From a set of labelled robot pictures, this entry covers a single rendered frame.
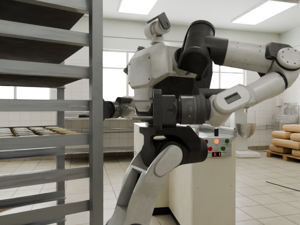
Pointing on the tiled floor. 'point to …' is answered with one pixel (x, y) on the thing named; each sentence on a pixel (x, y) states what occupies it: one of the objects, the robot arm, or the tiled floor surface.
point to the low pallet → (282, 156)
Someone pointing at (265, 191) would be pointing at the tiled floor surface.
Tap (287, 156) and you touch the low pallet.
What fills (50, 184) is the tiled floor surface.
